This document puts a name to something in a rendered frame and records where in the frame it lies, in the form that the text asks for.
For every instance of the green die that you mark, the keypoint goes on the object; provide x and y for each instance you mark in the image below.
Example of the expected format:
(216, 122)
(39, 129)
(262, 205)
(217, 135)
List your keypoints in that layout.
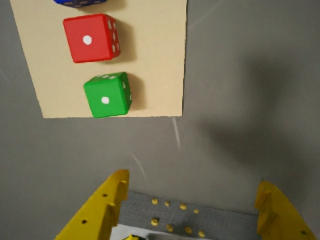
(108, 94)

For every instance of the red die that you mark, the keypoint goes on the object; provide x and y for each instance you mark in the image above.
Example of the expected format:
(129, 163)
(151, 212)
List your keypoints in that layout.
(92, 38)

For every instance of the beige flat mat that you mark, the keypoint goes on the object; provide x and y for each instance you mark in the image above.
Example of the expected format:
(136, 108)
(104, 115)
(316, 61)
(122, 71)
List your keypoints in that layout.
(151, 35)

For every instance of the blue die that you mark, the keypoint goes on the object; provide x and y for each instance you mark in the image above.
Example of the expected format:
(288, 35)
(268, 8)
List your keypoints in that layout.
(78, 3)

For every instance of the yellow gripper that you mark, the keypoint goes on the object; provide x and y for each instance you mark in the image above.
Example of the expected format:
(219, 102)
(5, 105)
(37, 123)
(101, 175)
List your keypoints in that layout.
(278, 219)

